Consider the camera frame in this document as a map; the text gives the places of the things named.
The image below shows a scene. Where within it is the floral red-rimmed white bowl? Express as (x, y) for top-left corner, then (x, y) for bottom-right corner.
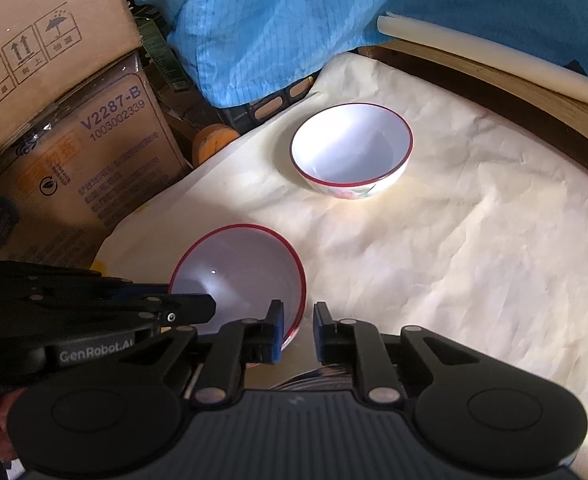
(289, 102), (414, 200)

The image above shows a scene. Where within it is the small orange object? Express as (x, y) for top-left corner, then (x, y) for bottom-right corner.
(192, 124), (241, 167)

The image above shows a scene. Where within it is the blue cloth backdrop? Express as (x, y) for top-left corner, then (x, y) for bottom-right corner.
(135, 0), (588, 96)

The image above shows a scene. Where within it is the white rolled paper tube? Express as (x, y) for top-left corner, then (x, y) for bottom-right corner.
(377, 13), (588, 104)

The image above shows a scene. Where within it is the lower printed cardboard box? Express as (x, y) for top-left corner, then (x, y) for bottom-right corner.
(0, 53), (187, 269)

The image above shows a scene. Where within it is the upper cardboard box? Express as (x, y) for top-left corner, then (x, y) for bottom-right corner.
(0, 0), (141, 153)

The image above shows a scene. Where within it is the black plastic crate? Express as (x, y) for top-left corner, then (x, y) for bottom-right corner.
(130, 4), (318, 167)

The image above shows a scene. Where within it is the wooden shelf board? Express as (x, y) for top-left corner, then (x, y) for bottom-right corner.
(357, 41), (588, 170)

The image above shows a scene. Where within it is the cream paper table cover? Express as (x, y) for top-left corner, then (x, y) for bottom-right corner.
(93, 54), (588, 479)

